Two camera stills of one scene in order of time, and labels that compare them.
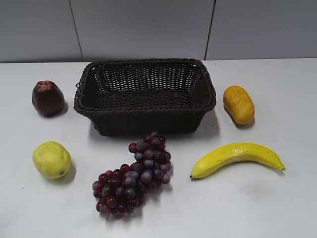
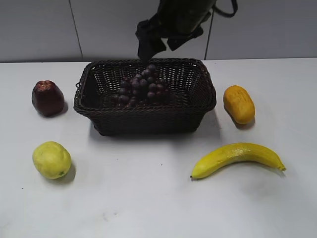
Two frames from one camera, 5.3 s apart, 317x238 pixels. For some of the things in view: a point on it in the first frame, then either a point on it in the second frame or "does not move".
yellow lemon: (52, 159) does not move
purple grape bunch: (123, 190) to (145, 87)
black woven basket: (140, 96) does not move
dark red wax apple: (48, 98) does not move
